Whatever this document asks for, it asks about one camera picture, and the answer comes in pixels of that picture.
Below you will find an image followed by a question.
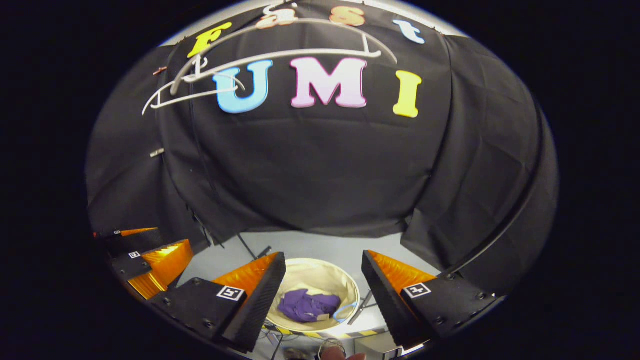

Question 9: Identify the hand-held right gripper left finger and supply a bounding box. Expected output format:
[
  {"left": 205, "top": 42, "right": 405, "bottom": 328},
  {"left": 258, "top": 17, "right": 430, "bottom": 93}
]
[{"left": 147, "top": 251, "right": 287, "bottom": 353}]

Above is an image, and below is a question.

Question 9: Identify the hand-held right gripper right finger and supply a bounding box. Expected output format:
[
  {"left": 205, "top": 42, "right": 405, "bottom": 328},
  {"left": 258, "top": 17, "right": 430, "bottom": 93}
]
[{"left": 361, "top": 250, "right": 496, "bottom": 351}]

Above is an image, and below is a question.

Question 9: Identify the purple shirt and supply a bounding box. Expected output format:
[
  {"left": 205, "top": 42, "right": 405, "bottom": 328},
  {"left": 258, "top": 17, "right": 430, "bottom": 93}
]
[{"left": 277, "top": 288, "right": 342, "bottom": 323}]

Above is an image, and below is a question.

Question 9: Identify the cream laundry hamper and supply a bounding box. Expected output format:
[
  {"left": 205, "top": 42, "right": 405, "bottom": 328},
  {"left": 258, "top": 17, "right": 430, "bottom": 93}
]
[{"left": 265, "top": 257, "right": 361, "bottom": 333}]

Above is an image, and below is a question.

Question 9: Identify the white clothes hanger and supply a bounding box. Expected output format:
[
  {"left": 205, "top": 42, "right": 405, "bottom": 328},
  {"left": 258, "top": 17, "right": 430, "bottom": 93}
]
[
  {"left": 170, "top": 4, "right": 398, "bottom": 96},
  {"left": 142, "top": 55, "right": 246, "bottom": 116}
]

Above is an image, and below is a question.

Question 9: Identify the black clothes rack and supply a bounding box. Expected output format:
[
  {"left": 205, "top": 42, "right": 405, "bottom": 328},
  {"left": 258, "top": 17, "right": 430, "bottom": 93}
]
[{"left": 187, "top": 55, "right": 546, "bottom": 281}]

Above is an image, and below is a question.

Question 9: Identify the yellow black floor tape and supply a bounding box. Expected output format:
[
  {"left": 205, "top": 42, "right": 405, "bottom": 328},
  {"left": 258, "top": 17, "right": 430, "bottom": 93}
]
[{"left": 272, "top": 326, "right": 388, "bottom": 340}]

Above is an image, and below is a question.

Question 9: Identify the grey box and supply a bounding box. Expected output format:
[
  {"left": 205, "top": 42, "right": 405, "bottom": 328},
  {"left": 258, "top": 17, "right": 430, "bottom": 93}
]
[{"left": 354, "top": 334, "right": 403, "bottom": 360}]

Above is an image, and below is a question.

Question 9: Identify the black backdrop cloth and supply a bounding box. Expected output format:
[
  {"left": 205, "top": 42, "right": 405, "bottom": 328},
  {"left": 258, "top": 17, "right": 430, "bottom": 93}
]
[{"left": 85, "top": 0, "right": 560, "bottom": 296}]

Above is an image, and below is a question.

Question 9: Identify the dark floor cable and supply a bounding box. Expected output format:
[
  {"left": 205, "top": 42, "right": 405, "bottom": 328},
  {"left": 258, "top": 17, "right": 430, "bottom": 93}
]
[{"left": 347, "top": 290, "right": 375, "bottom": 326}]

